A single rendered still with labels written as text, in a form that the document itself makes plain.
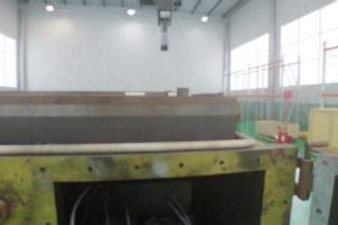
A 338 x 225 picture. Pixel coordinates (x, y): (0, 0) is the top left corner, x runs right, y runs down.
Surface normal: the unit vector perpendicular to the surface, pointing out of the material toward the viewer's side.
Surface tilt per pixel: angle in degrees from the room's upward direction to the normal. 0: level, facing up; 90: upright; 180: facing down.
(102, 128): 90
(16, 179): 90
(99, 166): 90
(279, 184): 90
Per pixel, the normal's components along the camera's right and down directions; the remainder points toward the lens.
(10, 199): 0.16, 0.08
